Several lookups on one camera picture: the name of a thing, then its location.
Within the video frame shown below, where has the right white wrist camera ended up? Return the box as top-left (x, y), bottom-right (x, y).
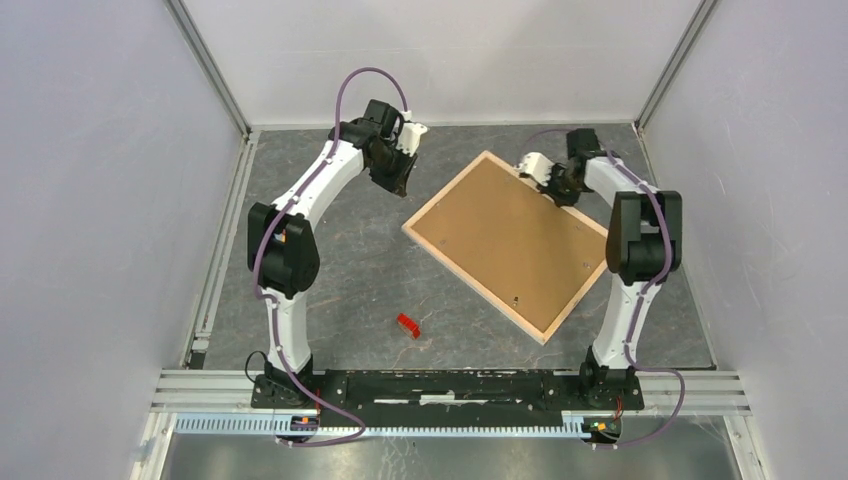
top-left (516, 152), bottom-right (555, 186)

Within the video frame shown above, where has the slotted cable duct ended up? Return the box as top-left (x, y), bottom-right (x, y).
top-left (174, 413), bottom-right (590, 440)

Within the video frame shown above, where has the red toy brick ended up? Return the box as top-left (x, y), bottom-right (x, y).
top-left (397, 313), bottom-right (421, 340)

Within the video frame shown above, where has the aluminium rail frame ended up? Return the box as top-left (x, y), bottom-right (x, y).
top-left (132, 370), bottom-right (771, 479)

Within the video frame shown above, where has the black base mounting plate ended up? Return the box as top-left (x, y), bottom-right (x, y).
top-left (251, 369), bottom-right (645, 429)

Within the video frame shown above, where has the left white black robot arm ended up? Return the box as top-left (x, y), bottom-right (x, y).
top-left (247, 100), bottom-right (429, 408)

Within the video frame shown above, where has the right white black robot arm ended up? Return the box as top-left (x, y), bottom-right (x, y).
top-left (539, 128), bottom-right (682, 408)

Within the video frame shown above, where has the white wooden picture frame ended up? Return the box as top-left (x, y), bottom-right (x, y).
top-left (402, 151), bottom-right (607, 344)

